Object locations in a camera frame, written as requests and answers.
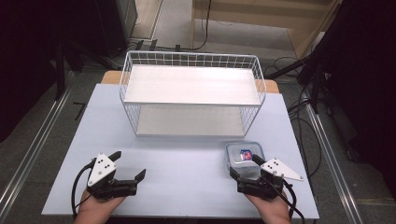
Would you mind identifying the black floor cables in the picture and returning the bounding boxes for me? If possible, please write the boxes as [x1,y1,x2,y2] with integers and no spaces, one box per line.
[264,55,323,179]

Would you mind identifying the person's left hand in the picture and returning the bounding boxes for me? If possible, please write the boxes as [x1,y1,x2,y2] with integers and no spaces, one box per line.
[74,189,126,224]

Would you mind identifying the clear plastic container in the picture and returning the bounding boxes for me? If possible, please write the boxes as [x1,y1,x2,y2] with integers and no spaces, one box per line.
[224,141,266,180]

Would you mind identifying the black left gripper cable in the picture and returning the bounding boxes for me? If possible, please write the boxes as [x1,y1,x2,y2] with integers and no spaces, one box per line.
[70,158,98,219]

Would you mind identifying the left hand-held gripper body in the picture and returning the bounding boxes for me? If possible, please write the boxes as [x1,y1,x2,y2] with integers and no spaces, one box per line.
[86,152,138,201]

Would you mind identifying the light wooden shelf unit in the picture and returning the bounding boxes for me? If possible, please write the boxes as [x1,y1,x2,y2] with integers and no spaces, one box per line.
[191,0,341,60]

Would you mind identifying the white wire shelf rack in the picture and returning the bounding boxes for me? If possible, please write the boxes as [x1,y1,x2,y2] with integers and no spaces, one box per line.
[118,49,268,139]

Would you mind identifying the person's right hand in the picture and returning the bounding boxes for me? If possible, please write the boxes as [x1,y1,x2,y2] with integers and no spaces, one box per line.
[245,190,292,224]

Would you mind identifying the small blue red packet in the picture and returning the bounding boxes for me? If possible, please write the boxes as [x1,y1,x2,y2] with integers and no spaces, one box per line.
[239,148,253,161]

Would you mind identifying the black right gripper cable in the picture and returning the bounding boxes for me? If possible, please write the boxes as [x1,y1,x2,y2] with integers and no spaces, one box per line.
[269,177,308,224]

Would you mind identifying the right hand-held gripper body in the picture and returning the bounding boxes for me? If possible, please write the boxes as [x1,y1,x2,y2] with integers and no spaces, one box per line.
[236,158,304,201]

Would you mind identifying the metal floor rail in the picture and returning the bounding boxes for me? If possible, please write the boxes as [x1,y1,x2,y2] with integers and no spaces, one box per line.
[304,102,366,224]
[0,70,77,213]

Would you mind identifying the black hanging cable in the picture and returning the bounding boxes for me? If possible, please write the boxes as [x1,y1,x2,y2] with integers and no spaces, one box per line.
[155,0,213,52]

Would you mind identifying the black curtain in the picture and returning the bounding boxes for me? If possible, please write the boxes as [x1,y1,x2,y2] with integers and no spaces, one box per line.
[0,0,97,144]
[320,0,396,202]

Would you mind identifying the dark cabinet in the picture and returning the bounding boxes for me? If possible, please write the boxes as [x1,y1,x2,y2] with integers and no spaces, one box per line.
[92,0,139,58]

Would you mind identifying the black tripod stand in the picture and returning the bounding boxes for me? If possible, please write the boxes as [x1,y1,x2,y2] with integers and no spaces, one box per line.
[264,50,332,115]

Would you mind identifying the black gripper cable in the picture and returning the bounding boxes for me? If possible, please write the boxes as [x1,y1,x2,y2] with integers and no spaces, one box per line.
[70,158,98,219]
[269,177,308,224]

